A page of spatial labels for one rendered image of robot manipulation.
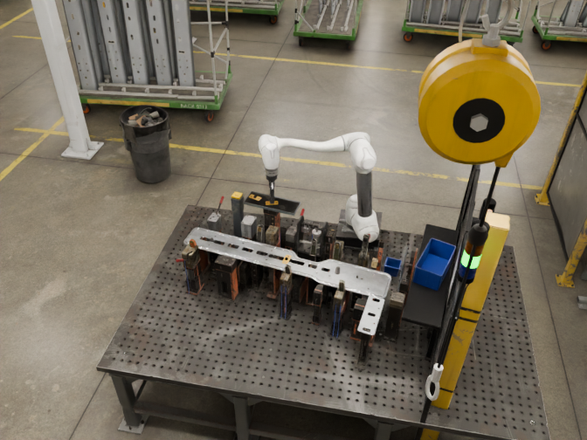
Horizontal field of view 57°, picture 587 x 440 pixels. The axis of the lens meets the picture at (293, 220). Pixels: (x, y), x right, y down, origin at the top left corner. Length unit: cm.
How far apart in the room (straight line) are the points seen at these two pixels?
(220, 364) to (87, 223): 276
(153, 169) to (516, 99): 540
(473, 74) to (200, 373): 285
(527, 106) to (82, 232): 512
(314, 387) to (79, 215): 338
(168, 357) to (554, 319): 312
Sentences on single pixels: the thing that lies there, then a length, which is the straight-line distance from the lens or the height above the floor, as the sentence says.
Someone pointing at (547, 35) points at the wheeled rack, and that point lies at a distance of 1008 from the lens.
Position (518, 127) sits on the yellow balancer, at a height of 307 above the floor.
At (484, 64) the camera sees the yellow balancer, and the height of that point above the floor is 314.
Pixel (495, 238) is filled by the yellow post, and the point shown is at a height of 194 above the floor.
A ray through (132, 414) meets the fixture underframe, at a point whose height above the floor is 17.
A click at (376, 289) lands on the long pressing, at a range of 337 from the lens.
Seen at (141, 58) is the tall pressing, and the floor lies 65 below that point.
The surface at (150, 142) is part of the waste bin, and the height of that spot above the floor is 53.
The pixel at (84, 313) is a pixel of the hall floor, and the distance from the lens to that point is 480.
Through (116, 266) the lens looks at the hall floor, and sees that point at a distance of 513.
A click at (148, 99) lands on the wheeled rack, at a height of 28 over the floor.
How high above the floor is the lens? 340
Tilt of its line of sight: 39 degrees down
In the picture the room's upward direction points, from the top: 1 degrees clockwise
